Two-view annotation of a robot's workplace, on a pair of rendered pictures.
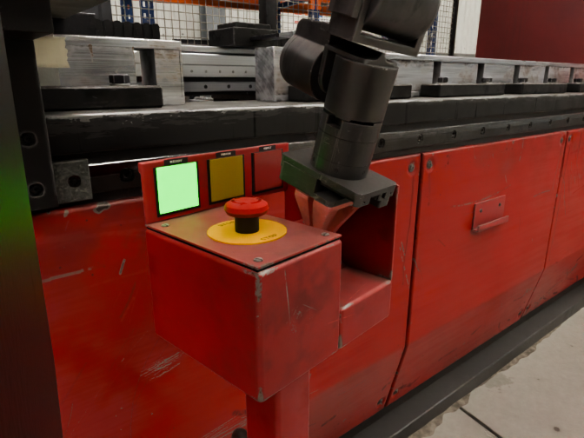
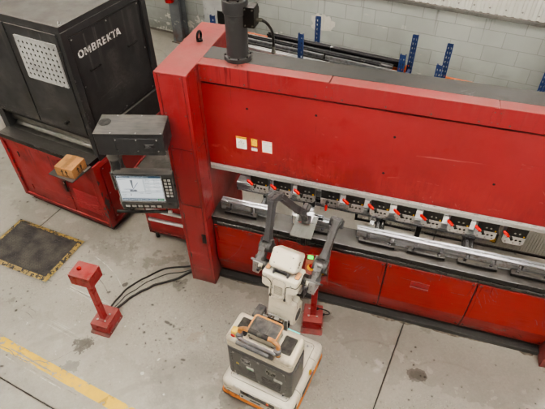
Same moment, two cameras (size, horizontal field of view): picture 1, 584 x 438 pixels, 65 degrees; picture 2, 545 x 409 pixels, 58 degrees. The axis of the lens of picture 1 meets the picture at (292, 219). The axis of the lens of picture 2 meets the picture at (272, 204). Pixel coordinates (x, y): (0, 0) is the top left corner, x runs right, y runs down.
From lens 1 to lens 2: 3.82 m
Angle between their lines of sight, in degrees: 55
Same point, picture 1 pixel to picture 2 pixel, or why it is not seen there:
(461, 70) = (430, 247)
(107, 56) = (323, 224)
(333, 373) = (353, 287)
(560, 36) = not seen: outside the picture
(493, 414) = (408, 331)
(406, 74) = (402, 242)
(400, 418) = (381, 310)
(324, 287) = not seen: hidden behind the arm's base
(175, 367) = not seen: hidden behind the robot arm
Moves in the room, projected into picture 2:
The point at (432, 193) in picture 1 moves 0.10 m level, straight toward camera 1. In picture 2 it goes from (390, 271) to (379, 274)
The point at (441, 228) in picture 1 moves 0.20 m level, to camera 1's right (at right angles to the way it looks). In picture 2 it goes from (395, 279) to (412, 295)
